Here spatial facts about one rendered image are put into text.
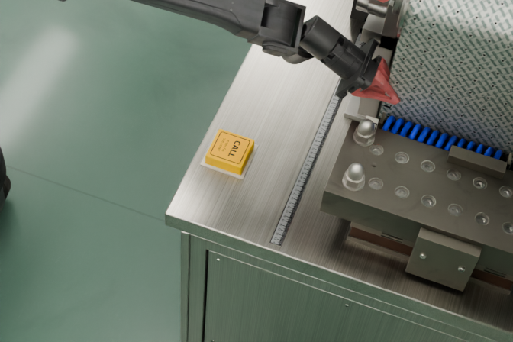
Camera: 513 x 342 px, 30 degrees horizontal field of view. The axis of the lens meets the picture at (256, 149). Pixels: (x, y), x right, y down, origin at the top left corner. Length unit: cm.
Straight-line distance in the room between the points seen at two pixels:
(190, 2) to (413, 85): 39
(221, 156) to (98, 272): 101
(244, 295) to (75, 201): 108
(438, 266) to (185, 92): 158
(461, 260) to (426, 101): 27
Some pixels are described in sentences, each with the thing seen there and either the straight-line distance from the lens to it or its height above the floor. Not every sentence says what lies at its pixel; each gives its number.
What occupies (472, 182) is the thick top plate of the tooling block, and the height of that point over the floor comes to 103.
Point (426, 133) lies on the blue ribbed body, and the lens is 164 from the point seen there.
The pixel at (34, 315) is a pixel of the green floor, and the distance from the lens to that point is 260.
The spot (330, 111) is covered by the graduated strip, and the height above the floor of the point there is 90.
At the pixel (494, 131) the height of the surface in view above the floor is 107.
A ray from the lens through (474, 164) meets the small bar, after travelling 161.
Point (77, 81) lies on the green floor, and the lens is 306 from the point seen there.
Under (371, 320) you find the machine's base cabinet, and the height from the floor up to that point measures 78.
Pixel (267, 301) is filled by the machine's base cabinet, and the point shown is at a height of 72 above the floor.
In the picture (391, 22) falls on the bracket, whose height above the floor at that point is 117.
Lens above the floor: 228
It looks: 52 degrees down
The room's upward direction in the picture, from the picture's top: 6 degrees clockwise
